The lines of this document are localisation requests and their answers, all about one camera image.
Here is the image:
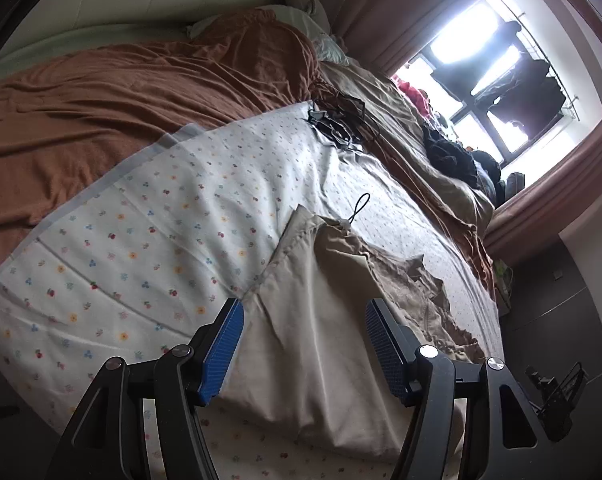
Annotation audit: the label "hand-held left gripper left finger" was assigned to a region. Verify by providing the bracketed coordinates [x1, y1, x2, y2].
[46, 298, 246, 480]

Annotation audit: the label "dark hanging jacket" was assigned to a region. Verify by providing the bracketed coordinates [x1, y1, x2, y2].
[481, 60, 566, 128]

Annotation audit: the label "green and white bag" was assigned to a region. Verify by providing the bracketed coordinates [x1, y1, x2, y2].
[491, 260, 514, 311]

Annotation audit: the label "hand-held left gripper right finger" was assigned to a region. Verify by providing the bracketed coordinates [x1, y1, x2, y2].
[365, 298, 556, 480]

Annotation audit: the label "pale green pillow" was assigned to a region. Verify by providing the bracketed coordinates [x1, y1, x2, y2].
[188, 5, 349, 66]

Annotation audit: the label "pink curtain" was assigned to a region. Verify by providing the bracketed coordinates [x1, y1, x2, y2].
[311, 0, 532, 76]
[481, 110, 602, 261]

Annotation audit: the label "black clothes pile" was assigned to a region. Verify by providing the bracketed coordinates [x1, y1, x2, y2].
[421, 125, 479, 188]

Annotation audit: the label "beige shorts with drawstring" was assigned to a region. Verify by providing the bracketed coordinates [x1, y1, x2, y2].
[208, 192, 486, 463]

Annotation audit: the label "brown blanket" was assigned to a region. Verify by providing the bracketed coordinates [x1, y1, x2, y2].
[0, 7, 496, 286]

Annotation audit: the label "hanging dark clothes on rack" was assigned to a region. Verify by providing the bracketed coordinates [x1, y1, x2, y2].
[491, 0, 582, 121]

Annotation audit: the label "pink cloth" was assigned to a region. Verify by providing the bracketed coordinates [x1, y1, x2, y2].
[398, 80, 432, 111]

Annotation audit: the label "dark grey wardrobe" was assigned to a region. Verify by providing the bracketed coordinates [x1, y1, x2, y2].
[501, 240, 602, 480]

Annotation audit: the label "beige duvet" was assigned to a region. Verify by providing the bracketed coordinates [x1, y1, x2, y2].
[321, 60, 496, 226]

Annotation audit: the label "tangle of black cables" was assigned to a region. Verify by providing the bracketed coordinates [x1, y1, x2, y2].
[306, 92, 382, 151]

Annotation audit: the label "dark hanging coat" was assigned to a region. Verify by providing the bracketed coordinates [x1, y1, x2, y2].
[473, 17, 524, 96]

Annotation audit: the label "grey plush toy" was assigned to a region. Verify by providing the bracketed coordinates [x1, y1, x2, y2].
[281, 0, 332, 28]

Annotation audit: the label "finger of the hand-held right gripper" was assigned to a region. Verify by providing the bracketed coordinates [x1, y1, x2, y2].
[525, 360, 589, 442]

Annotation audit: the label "floral white bed sheet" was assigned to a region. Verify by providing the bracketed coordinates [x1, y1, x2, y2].
[0, 102, 504, 480]

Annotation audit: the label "dark framed window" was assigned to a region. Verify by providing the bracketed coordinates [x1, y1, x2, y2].
[391, 0, 602, 206]

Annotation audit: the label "dark grey clothes pile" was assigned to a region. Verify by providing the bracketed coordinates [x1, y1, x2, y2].
[471, 147, 526, 206]

